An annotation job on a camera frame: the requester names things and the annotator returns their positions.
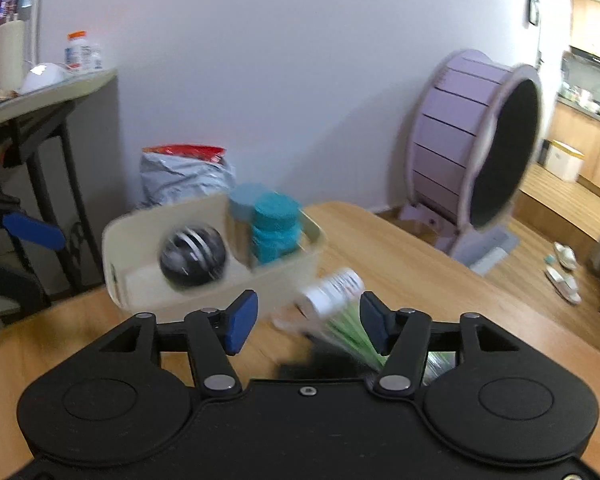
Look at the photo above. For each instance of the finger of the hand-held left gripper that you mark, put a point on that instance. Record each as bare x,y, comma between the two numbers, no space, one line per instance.
10,280
32,230

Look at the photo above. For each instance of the cream plastic storage bin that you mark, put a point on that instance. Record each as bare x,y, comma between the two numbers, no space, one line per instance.
290,270

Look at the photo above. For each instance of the clear jar with grey-blue lid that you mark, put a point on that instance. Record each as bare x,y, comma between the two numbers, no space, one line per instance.
242,200

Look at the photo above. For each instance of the white storage box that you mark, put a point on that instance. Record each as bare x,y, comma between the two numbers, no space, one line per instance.
564,160

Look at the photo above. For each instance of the black gyro ball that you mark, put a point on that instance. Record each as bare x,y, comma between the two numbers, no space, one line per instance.
192,257

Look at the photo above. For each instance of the brown cardboard box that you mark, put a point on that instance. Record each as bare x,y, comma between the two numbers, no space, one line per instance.
420,230

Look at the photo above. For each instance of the wooden wall cabinet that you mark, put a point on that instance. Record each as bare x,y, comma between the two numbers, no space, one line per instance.
597,20

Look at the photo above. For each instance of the small clear-capped bottle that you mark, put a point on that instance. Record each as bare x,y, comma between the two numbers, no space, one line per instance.
96,56

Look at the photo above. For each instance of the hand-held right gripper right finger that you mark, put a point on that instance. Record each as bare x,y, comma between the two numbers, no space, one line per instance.
377,322

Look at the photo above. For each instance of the purple cat exercise wheel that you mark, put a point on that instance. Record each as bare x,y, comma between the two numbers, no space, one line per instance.
455,120

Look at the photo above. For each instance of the white and green tube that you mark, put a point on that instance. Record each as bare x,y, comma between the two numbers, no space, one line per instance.
355,340

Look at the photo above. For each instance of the white slipper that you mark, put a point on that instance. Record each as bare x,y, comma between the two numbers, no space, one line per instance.
565,256
564,285

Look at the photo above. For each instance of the grey plastic bag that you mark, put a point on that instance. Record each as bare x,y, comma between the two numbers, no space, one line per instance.
185,180

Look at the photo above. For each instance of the orange-capped supplement bottle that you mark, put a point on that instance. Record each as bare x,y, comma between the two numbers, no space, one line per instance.
77,52

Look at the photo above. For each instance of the teal plastic bottle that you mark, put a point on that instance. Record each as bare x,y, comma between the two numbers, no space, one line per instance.
275,230

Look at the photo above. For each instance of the white paper roll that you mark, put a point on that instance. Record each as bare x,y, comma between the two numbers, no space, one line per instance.
9,55

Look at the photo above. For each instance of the red snack bag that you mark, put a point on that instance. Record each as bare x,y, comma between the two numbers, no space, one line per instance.
185,151

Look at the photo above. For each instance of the grey desk with black legs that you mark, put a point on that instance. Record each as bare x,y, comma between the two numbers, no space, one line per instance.
55,91

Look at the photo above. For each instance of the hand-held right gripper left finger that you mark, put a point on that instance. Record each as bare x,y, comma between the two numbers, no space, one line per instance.
240,320

